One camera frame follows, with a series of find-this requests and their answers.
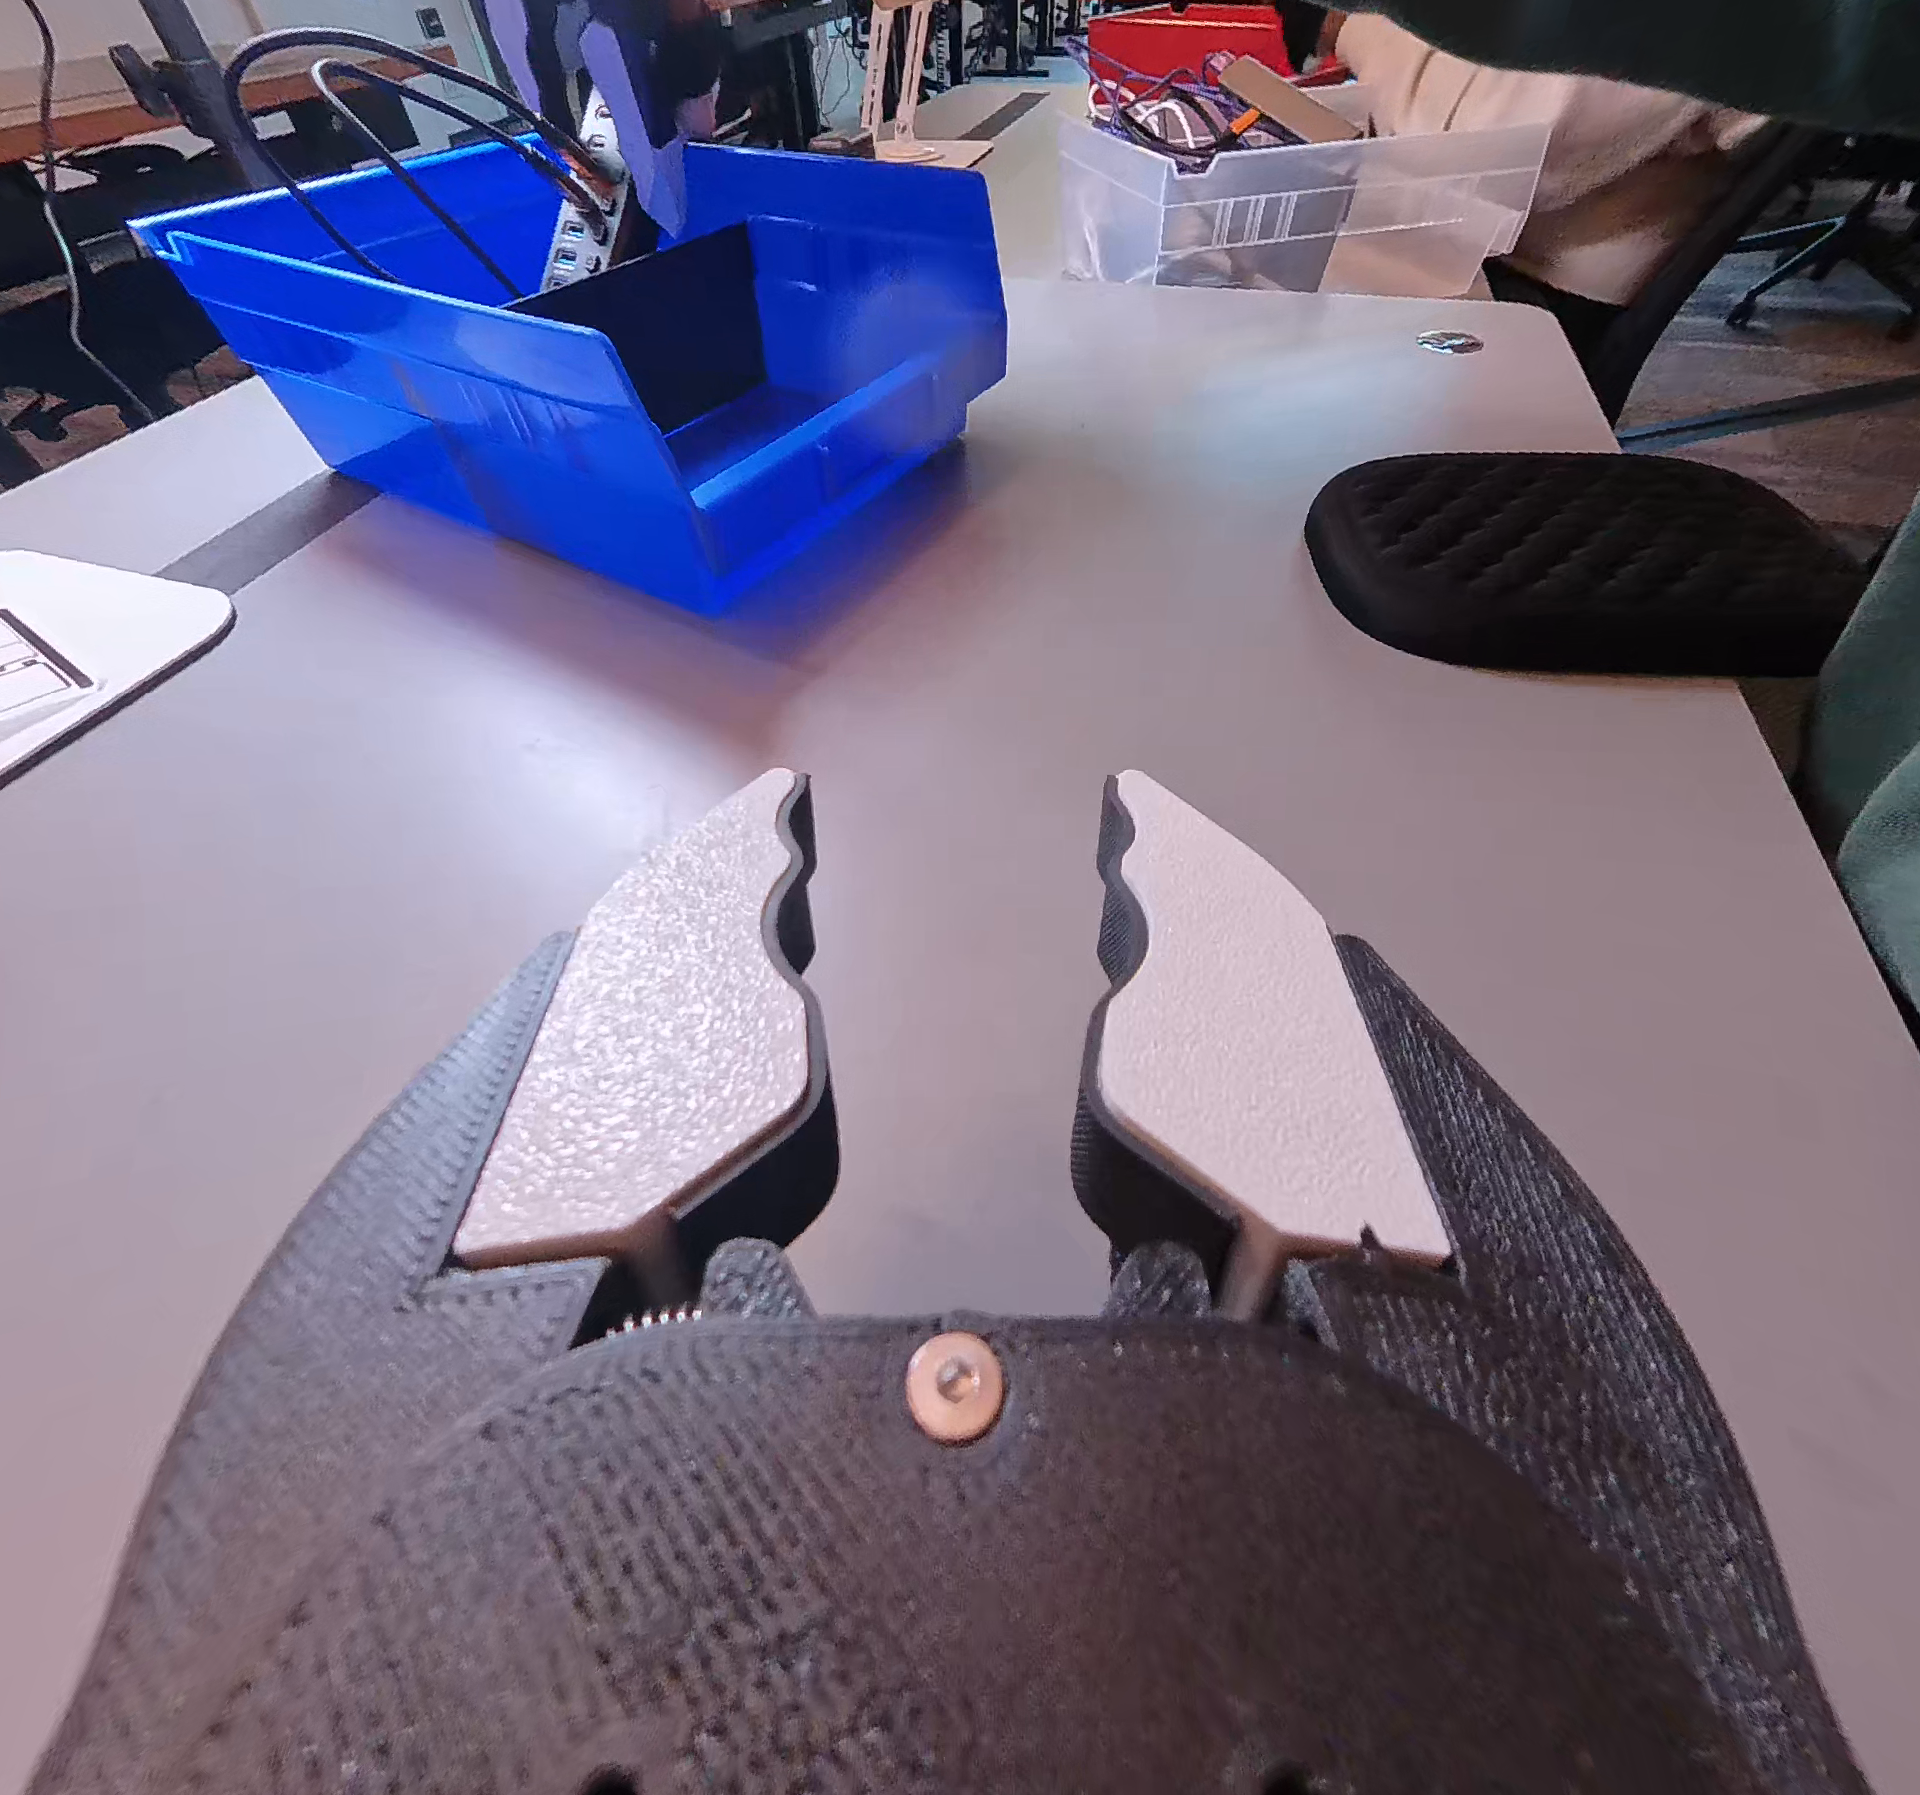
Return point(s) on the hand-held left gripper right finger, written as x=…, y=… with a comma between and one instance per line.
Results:
x=1259, y=1054

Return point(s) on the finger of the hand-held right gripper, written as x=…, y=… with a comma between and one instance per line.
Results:
x=639, y=131

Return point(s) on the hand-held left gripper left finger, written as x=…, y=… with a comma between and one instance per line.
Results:
x=657, y=1054

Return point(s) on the blue plastic bin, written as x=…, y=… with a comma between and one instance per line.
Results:
x=450, y=373

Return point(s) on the black divider panel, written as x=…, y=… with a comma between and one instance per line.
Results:
x=657, y=322

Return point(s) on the small metal desk cap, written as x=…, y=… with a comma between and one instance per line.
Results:
x=1448, y=347

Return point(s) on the red plastic bin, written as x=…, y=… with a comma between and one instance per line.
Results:
x=1169, y=30

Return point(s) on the black mesh armrest pad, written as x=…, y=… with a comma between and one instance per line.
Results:
x=1573, y=558

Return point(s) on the white document stand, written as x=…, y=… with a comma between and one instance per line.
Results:
x=151, y=624

